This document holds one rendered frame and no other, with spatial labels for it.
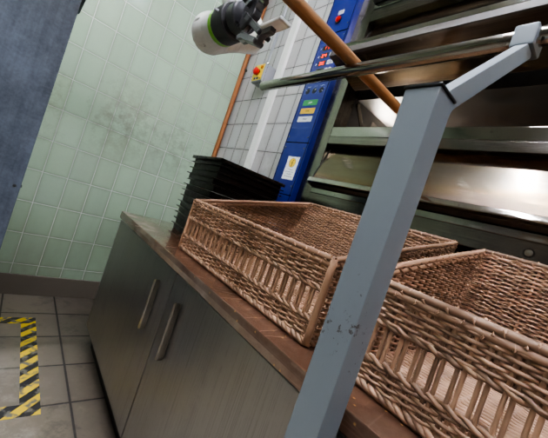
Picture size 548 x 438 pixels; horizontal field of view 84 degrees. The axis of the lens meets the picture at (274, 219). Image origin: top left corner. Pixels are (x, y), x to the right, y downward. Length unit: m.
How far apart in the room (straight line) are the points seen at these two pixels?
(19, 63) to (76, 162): 0.73
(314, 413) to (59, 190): 1.61
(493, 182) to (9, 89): 1.31
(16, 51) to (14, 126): 0.20
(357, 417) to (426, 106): 0.35
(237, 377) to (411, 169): 0.43
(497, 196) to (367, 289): 0.65
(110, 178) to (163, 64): 0.67
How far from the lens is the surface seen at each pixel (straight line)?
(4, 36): 1.17
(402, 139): 0.37
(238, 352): 0.58
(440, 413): 0.44
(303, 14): 0.77
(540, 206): 0.93
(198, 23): 1.00
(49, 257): 1.89
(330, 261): 0.50
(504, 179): 0.98
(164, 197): 1.91
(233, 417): 0.60
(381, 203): 0.35
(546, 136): 1.00
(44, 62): 1.16
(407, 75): 1.25
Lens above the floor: 0.77
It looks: 1 degrees down
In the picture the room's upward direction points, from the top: 19 degrees clockwise
